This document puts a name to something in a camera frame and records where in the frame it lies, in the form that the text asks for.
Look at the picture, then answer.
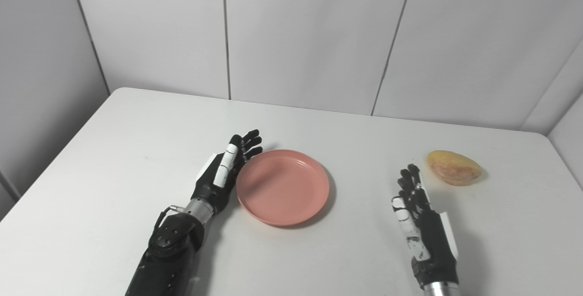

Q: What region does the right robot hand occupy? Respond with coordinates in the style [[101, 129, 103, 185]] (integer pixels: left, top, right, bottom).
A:
[[391, 164, 460, 290]]

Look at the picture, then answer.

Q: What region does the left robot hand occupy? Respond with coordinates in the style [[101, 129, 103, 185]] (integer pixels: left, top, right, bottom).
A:
[[190, 129, 264, 215]]

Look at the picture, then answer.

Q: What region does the pink plate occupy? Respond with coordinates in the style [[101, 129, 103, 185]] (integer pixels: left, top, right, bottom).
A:
[[236, 149, 330, 227]]

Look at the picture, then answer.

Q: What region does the yellow mango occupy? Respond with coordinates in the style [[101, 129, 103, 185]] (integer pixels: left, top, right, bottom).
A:
[[427, 150, 483, 187]]

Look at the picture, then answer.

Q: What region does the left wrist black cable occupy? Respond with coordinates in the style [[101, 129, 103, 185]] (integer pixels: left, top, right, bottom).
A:
[[153, 205, 185, 237]]

